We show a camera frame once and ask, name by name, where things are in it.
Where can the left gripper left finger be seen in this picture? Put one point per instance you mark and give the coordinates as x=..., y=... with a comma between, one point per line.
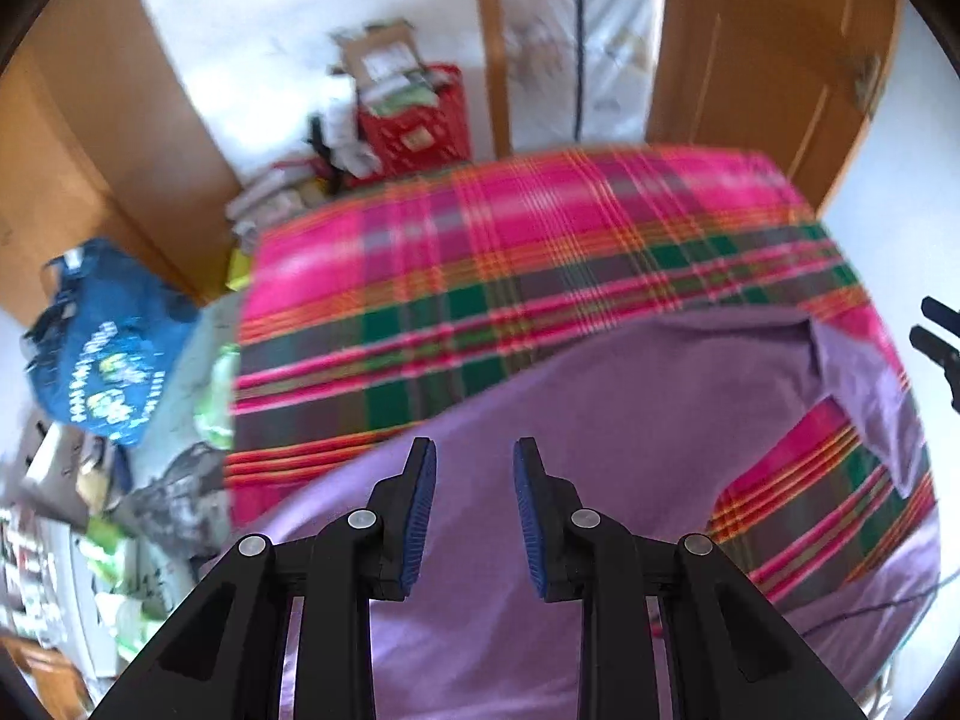
x=371, y=554

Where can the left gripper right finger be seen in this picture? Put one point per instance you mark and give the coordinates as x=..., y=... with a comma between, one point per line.
x=576, y=554

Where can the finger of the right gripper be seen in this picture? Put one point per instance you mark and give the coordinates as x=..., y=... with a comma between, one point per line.
x=943, y=355
x=939, y=313

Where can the purple garment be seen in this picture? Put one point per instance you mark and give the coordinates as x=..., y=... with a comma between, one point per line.
x=600, y=479

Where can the green white tissue pack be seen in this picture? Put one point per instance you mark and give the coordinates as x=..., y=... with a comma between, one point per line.
x=213, y=414

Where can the metal door lock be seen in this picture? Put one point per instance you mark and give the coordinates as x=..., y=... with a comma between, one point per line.
x=868, y=84

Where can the pink plaid table cloth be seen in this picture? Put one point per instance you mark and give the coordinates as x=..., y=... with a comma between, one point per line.
x=376, y=313

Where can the wooden door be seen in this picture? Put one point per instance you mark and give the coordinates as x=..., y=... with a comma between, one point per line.
x=775, y=76

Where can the blue printed bag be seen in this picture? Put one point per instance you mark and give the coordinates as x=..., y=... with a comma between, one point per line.
x=100, y=355

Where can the red plastic crate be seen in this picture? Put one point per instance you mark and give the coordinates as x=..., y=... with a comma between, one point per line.
x=422, y=138

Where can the plastic sheet door curtain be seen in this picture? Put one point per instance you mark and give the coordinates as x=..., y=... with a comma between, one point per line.
x=580, y=71

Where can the cardboard box with label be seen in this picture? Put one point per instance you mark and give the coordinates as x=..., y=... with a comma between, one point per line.
x=376, y=52

